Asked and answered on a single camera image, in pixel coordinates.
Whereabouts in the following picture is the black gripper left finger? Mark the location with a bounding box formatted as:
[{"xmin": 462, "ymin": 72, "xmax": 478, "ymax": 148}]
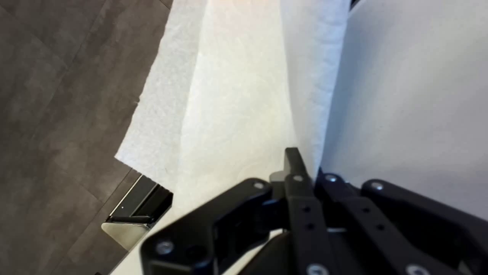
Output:
[{"xmin": 141, "ymin": 147, "xmax": 347, "ymax": 275}]

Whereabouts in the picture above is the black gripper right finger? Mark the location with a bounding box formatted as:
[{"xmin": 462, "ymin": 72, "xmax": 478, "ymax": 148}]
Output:
[{"xmin": 315, "ymin": 173, "xmax": 488, "ymax": 275}]

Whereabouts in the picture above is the white paper towel sheet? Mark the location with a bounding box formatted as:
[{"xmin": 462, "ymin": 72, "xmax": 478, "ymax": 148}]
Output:
[{"xmin": 114, "ymin": 0, "xmax": 353, "ymax": 242}]

